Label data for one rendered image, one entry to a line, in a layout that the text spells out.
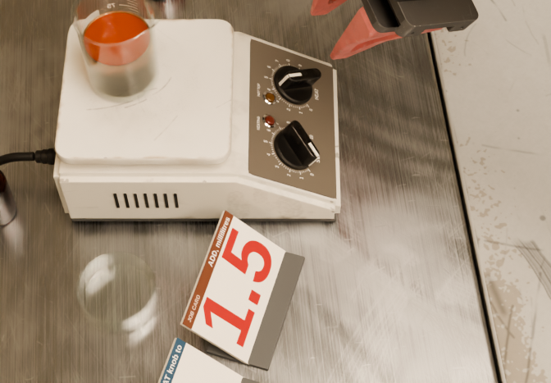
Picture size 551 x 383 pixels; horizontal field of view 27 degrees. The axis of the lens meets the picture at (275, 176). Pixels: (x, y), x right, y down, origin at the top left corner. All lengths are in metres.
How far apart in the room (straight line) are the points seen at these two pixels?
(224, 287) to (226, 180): 0.07
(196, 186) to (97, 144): 0.07
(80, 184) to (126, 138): 0.05
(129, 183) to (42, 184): 0.11
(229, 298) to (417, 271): 0.14
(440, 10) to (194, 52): 0.19
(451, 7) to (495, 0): 0.25
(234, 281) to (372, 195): 0.13
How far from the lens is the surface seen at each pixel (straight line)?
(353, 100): 0.91
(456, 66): 0.93
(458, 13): 0.74
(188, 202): 0.81
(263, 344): 0.80
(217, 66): 0.81
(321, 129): 0.85
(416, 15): 0.71
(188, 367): 0.77
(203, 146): 0.78
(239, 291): 0.80
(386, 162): 0.88
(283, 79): 0.83
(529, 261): 0.85
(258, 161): 0.80
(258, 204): 0.81
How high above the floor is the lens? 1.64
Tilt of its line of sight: 59 degrees down
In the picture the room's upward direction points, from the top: straight up
